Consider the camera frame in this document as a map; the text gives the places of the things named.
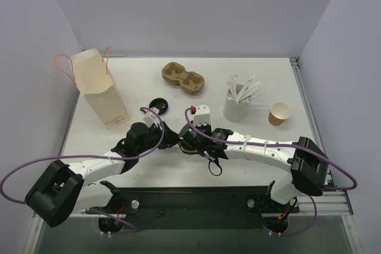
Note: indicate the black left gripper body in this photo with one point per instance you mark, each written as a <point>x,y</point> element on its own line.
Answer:
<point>164,134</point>

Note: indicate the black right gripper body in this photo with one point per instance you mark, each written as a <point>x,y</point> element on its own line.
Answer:
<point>212,150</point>

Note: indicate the brown pulp cup carrier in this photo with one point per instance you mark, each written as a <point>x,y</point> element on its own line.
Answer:
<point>189,81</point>

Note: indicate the beige paper takeout bag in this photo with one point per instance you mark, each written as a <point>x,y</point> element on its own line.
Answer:
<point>91,75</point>

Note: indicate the brown paper coffee cup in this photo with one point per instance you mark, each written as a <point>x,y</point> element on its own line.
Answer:
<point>189,152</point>
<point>279,113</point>

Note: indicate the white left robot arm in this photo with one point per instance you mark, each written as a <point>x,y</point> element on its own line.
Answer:
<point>66,188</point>

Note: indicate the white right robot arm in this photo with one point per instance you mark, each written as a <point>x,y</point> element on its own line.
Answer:
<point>305,173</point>

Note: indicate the black plastic cup lid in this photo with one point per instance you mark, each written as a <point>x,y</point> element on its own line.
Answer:
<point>160,104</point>

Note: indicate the white cylindrical straw holder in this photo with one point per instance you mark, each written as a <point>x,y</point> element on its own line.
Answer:
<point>235,111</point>

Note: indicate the white wrapped straw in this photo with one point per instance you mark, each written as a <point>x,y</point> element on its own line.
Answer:
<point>243,93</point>
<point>251,97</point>
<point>232,83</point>
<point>251,83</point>

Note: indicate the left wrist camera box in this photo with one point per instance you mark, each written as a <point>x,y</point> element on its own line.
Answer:
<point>150,119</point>

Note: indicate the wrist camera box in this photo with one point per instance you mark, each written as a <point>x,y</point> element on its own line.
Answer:
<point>150,119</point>
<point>201,115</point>

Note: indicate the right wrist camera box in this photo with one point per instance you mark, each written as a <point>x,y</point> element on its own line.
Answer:
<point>201,115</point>

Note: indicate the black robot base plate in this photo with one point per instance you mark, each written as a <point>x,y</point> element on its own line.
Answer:
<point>192,208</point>

